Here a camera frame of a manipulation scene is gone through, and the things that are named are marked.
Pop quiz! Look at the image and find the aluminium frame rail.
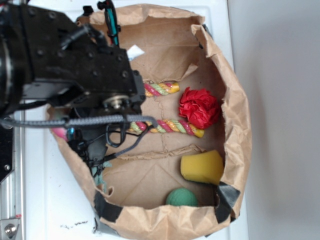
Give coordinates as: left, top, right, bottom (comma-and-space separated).
0, 126, 26, 240

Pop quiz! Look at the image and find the black mounting plate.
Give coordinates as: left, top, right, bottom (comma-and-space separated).
0, 125, 14, 183

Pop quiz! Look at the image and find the yellow sponge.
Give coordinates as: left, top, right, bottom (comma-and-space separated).
180, 150, 224, 186

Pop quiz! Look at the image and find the multicolour twisted rope toy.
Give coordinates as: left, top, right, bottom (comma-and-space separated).
128, 82, 205, 138

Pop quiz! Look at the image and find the green ball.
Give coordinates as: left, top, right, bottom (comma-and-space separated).
165, 188, 198, 207

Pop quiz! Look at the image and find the brown paper bag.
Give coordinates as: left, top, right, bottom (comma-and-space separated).
56, 4, 252, 240

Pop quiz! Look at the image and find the grey braided cable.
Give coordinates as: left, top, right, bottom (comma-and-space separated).
0, 114, 159, 161

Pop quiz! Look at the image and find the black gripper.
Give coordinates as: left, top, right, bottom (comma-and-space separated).
66, 108, 118, 169

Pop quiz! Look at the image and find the light blue cloth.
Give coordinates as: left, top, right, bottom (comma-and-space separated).
90, 161, 112, 193

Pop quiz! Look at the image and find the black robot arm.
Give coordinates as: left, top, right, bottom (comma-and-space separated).
0, 0, 146, 170

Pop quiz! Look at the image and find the red crumpled paper ball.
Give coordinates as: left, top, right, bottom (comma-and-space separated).
178, 87, 221, 130

